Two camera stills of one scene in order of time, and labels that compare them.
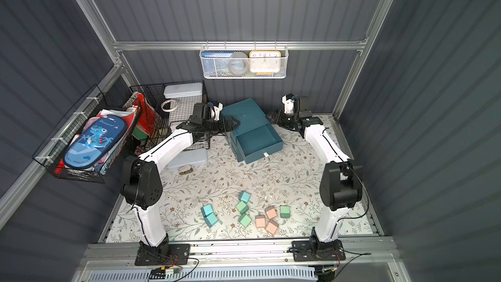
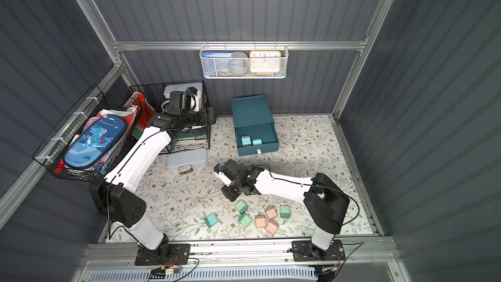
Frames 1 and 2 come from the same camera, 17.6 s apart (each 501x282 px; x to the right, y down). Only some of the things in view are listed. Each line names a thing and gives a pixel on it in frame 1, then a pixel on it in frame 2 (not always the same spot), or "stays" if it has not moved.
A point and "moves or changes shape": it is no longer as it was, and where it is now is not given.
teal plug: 211,219 stays
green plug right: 285,212 stays
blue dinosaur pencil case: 95,142 stays
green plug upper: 242,207 stays
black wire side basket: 87,141 stays
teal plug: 244,196 to 246,140
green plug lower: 244,219 stays
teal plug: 207,210 to 256,141
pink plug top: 271,213 stays
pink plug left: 260,221 stays
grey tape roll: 238,62 stays
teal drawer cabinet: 255,136 moves or changes shape
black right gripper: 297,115 to 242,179
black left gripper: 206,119 to 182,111
